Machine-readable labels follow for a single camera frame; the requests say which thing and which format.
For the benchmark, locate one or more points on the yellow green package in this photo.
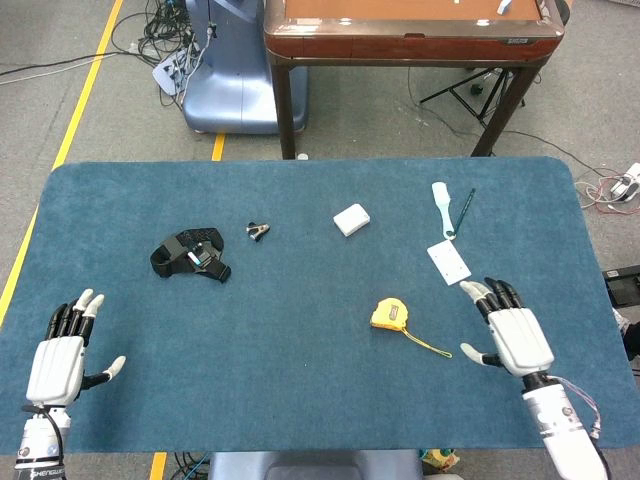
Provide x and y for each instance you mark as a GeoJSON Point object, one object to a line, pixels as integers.
{"type": "Point", "coordinates": [440, 459]}

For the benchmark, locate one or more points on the white blue mahjong tile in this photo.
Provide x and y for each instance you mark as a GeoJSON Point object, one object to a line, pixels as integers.
{"type": "Point", "coordinates": [505, 6]}

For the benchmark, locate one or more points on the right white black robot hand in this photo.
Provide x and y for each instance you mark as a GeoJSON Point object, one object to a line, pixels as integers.
{"type": "Point", "coordinates": [520, 340]}

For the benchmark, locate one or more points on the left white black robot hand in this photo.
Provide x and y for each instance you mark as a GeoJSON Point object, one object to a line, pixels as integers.
{"type": "Point", "coordinates": [52, 367]}

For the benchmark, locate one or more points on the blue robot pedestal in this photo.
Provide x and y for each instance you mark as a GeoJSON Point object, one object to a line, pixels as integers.
{"type": "Point", "coordinates": [230, 90]}

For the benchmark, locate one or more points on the small black metal clip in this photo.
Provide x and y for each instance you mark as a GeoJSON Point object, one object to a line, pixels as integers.
{"type": "Point", "coordinates": [257, 231]}

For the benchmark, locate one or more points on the brown mahjong table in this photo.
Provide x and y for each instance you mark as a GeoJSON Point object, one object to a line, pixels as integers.
{"type": "Point", "coordinates": [410, 42]}

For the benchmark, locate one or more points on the mint green brush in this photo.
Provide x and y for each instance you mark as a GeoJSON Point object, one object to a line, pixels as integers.
{"type": "Point", "coordinates": [442, 202]}

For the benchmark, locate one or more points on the white wall switch plate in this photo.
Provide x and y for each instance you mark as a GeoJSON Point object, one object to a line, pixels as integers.
{"type": "Point", "coordinates": [448, 262]}

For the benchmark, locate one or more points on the blue carpet mat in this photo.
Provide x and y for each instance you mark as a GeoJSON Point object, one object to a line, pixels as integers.
{"type": "Point", "coordinates": [280, 350]}

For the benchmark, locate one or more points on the black tripod stand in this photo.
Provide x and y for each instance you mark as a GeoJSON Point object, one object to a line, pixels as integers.
{"type": "Point", "coordinates": [462, 97]}

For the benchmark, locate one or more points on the yellow tape measure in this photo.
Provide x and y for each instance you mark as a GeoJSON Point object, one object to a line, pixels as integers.
{"type": "Point", "coordinates": [387, 314]}

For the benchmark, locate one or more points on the black box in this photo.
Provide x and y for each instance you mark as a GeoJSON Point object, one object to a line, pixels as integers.
{"type": "Point", "coordinates": [622, 287]}

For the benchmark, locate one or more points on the small white box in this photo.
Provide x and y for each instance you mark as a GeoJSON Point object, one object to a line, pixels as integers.
{"type": "Point", "coordinates": [351, 219]}

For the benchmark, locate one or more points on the white power strip with plugs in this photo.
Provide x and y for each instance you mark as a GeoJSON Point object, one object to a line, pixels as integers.
{"type": "Point", "coordinates": [167, 72]}

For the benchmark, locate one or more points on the blue grey robot torso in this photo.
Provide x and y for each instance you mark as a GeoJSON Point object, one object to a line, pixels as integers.
{"type": "Point", "coordinates": [315, 467]}

